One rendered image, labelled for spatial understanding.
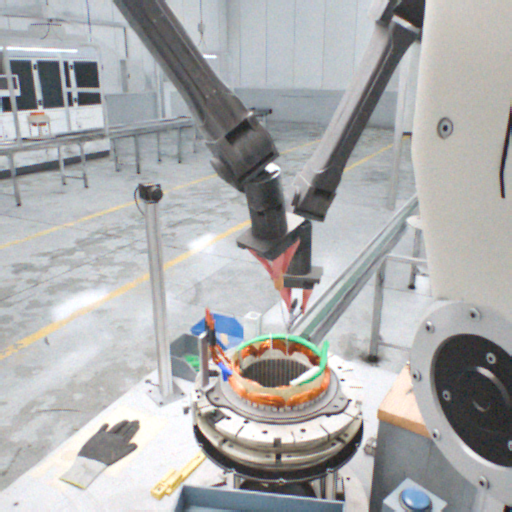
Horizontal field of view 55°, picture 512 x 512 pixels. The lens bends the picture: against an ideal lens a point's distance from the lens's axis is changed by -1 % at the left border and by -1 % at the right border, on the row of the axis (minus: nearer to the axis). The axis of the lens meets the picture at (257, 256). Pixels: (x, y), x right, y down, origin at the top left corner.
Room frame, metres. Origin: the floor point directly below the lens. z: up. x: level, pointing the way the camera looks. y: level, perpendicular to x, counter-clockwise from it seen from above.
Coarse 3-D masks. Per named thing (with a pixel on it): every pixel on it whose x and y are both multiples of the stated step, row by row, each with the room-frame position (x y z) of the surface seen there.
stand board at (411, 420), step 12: (408, 372) 0.87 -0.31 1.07; (396, 384) 0.83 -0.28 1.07; (408, 384) 0.83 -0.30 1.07; (396, 396) 0.79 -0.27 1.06; (408, 396) 0.79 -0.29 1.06; (384, 408) 0.75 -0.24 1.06; (396, 408) 0.75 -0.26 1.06; (408, 408) 0.75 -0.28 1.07; (384, 420) 0.75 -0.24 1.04; (396, 420) 0.73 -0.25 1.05; (408, 420) 0.72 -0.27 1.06; (420, 420) 0.72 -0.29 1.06; (420, 432) 0.71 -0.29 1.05
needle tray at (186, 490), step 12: (180, 492) 0.56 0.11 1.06; (192, 492) 0.57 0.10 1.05; (204, 492) 0.57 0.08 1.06; (216, 492) 0.56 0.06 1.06; (228, 492) 0.56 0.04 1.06; (240, 492) 0.56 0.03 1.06; (252, 492) 0.56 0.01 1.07; (264, 492) 0.56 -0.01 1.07; (180, 504) 0.55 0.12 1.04; (192, 504) 0.57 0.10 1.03; (204, 504) 0.57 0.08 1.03; (216, 504) 0.56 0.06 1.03; (228, 504) 0.56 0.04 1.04; (240, 504) 0.56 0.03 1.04; (252, 504) 0.56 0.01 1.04; (264, 504) 0.55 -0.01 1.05; (276, 504) 0.55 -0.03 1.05; (288, 504) 0.55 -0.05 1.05; (300, 504) 0.55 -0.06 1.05; (312, 504) 0.54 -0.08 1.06; (324, 504) 0.54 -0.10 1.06; (336, 504) 0.54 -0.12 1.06
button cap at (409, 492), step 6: (408, 492) 0.58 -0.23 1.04; (414, 492) 0.58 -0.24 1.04; (420, 492) 0.58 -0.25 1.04; (402, 498) 0.57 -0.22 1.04; (408, 498) 0.57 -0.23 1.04; (414, 498) 0.57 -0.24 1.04; (420, 498) 0.57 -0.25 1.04; (426, 498) 0.57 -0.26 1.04; (408, 504) 0.56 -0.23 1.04; (414, 504) 0.55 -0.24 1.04; (420, 504) 0.55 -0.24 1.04; (426, 504) 0.56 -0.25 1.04; (414, 510) 0.55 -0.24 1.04; (420, 510) 0.55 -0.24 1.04
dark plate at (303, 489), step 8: (248, 488) 0.84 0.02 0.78; (256, 488) 0.84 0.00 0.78; (264, 488) 0.84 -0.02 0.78; (272, 488) 0.84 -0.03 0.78; (280, 488) 0.84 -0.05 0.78; (288, 488) 0.84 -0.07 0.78; (296, 488) 0.84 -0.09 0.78; (304, 488) 0.84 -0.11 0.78; (304, 496) 0.82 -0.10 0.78; (312, 496) 0.82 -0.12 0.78
